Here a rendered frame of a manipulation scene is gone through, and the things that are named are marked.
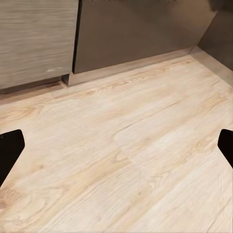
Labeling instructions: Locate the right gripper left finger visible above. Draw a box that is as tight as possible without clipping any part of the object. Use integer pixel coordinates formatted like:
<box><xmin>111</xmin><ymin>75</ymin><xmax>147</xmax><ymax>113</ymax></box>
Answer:
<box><xmin>0</xmin><ymin>129</ymin><xmax>25</xmax><ymax>187</ymax></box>

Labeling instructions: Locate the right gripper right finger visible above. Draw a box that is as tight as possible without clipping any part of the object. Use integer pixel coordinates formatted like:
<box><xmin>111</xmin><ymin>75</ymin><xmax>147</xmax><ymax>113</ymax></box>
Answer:
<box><xmin>217</xmin><ymin>129</ymin><xmax>233</xmax><ymax>168</ymax></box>

